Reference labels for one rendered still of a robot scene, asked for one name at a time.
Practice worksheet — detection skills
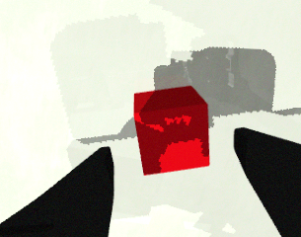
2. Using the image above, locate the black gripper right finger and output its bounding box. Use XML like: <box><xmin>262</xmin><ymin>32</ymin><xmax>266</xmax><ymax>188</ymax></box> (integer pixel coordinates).
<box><xmin>233</xmin><ymin>127</ymin><xmax>301</xmax><ymax>237</ymax></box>

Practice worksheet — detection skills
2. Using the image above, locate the dark red cube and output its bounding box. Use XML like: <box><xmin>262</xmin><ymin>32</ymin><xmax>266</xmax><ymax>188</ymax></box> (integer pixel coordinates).
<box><xmin>133</xmin><ymin>86</ymin><xmax>210</xmax><ymax>177</ymax></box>

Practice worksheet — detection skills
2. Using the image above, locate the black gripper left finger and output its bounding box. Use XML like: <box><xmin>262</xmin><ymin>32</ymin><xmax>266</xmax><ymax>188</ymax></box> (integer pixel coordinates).
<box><xmin>0</xmin><ymin>146</ymin><xmax>114</xmax><ymax>237</ymax></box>

